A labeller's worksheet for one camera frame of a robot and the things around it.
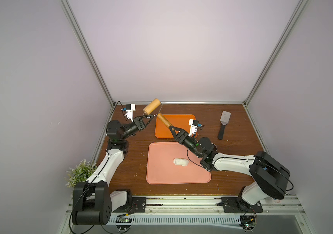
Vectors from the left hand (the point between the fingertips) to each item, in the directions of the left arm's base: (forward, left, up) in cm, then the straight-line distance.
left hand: (154, 118), depth 70 cm
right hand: (-2, -9, -3) cm, 10 cm away
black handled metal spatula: (+25, -49, -32) cm, 64 cm away
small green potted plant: (-22, +35, -14) cm, 43 cm away
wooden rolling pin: (+6, +2, +3) cm, 6 cm away
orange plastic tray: (0, -13, -2) cm, 13 cm away
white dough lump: (-10, -14, -28) cm, 33 cm away
